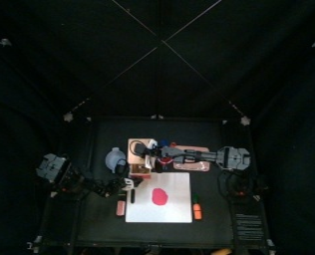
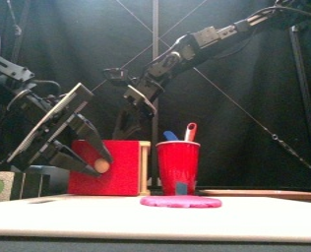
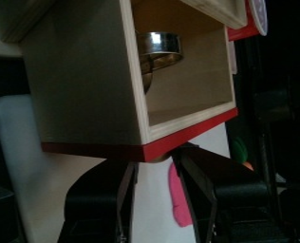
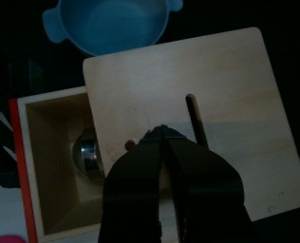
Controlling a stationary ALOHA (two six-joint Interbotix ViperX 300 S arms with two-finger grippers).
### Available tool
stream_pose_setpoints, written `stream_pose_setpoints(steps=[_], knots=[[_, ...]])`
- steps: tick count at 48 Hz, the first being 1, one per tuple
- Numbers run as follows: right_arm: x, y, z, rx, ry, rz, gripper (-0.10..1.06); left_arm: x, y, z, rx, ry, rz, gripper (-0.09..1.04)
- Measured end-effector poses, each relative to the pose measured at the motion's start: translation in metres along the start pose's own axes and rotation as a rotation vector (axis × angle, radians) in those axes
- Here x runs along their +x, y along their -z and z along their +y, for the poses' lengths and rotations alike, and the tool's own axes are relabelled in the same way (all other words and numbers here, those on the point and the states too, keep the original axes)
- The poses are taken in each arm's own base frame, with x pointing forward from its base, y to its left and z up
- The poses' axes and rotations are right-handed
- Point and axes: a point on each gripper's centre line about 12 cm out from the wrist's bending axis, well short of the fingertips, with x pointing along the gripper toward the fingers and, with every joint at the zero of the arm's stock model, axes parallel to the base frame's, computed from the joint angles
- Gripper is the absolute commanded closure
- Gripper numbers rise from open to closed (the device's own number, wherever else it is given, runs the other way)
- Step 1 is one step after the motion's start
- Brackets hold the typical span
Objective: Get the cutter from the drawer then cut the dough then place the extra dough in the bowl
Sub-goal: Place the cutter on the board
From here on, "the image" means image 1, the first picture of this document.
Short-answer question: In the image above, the wooden drawer with red front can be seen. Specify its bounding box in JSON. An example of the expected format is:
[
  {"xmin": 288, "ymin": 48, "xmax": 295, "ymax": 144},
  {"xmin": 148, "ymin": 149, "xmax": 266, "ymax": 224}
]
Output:
[{"xmin": 131, "ymin": 162, "xmax": 153, "ymax": 179}]

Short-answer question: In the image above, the flat pink dough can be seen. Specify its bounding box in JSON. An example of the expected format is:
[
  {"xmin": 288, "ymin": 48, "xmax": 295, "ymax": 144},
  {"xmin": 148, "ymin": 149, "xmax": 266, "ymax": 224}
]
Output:
[{"xmin": 152, "ymin": 187, "xmax": 169, "ymax": 205}]

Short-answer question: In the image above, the small rectangular toy block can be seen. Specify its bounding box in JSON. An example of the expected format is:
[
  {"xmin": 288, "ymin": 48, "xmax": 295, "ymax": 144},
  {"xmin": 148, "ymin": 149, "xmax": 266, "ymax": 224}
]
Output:
[{"xmin": 116, "ymin": 200, "xmax": 128, "ymax": 217}]

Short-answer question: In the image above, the white cutting board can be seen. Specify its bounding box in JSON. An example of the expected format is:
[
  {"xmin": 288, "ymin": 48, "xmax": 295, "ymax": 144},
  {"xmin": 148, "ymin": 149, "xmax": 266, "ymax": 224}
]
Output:
[{"xmin": 125, "ymin": 172, "xmax": 194, "ymax": 224}]

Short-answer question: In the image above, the yellow object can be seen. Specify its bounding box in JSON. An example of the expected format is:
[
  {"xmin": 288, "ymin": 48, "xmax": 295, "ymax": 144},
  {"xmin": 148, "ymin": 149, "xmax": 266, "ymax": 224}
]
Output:
[{"xmin": 212, "ymin": 247, "xmax": 234, "ymax": 255}]

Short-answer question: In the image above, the orange toy carrot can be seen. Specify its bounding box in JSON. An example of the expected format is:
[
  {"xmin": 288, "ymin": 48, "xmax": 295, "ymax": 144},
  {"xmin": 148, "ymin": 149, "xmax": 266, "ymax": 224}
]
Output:
[{"xmin": 191, "ymin": 193, "xmax": 204, "ymax": 221}]

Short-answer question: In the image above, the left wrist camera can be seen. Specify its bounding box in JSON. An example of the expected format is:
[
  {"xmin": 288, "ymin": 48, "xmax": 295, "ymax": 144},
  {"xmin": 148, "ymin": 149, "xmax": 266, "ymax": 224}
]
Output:
[{"xmin": 124, "ymin": 177, "xmax": 137, "ymax": 191}]

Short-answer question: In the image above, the wooden drawer cabinet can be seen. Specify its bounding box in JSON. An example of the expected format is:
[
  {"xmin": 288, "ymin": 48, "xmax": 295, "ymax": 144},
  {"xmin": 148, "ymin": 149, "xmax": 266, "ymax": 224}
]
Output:
[{"xmin": 128, "ymin": 137, "xmax": 159, "ymax": 167}]

